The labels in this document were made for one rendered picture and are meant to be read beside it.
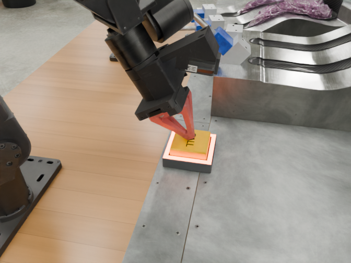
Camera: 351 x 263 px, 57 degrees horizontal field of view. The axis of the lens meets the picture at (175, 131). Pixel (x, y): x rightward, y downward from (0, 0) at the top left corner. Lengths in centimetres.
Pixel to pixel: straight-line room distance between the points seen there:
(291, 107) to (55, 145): 44
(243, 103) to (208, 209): 24
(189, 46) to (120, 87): 36
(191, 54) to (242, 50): 23
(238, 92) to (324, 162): 19
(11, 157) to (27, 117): 29
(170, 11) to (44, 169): 31
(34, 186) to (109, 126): 19
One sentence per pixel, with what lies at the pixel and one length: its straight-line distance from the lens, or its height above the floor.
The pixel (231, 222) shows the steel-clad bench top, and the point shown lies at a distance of 47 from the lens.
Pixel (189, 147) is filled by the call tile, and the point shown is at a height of 83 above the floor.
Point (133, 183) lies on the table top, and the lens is 51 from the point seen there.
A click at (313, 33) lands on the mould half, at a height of 85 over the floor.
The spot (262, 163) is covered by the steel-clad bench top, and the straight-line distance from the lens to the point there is 56.
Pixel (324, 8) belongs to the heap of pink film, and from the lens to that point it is 106.
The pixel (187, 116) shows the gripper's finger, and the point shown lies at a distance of 49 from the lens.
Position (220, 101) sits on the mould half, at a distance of 63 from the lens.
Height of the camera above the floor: 117
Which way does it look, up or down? 37 degrees down
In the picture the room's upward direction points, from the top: straight up
